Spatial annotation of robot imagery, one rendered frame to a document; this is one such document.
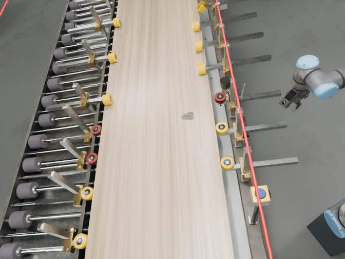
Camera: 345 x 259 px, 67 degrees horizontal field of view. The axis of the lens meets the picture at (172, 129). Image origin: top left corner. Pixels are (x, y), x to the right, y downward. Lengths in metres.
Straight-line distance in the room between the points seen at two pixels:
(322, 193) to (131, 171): 1.65
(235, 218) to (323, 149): 1.30
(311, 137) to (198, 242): 1.71
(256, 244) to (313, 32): 2.79
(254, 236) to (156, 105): 1.07
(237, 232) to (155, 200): 0.56
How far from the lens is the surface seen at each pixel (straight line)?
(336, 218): 1.64
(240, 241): 1.76
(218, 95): 1.86
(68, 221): 1.99
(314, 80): 1.33
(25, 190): 2.09
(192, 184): 1.56
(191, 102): 1.85
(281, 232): 2.44
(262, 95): 1.92
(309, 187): 2.59
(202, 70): 1.95
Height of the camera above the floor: 2.36
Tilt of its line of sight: 57 degrees down
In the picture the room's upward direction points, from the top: 21 degrees counter-clockwise
